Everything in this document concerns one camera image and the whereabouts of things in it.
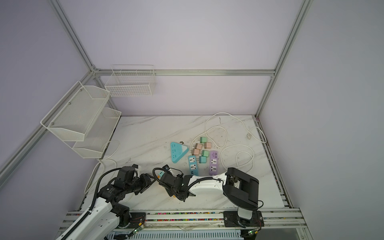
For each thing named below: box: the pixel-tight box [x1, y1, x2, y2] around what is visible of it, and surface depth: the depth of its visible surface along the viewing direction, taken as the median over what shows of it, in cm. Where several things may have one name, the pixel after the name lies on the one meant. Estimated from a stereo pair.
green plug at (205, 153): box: [201, 150, 209, 157], surface depth 100 cm
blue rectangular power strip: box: [188, 155, 200, 176], surface depth 92 cm
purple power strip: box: [209, 150, 218, 176], surface depth 93 cm
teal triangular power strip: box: [170, 142, 189, 163], surface depth 98 cm
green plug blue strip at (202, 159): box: [199, 156, 207, 164], surface depth 95 cm
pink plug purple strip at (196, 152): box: [193, 148, 200, 156], surface depth 99 cm
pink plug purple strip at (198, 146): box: [194, 143, 203, 151], surface depth 103 cm
